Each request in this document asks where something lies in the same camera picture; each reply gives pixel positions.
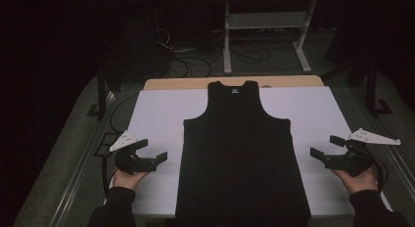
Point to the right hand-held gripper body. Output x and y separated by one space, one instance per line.
354 161

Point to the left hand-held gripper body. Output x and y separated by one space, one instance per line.
130 163

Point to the black tank top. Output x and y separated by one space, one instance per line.
238 155

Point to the person's left hand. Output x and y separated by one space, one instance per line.
127 181

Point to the person's right hand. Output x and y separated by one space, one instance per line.
360 184

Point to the white table mat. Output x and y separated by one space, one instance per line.
156 116

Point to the black metal stand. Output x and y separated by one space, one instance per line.
372 90
101 90

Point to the round table grommet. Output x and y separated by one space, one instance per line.
266 86

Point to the black floor socket frame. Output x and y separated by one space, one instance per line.
106 144

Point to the metal floor rail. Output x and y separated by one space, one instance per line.
78 181
398 168

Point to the white metal desk frame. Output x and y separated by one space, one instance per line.
227 51

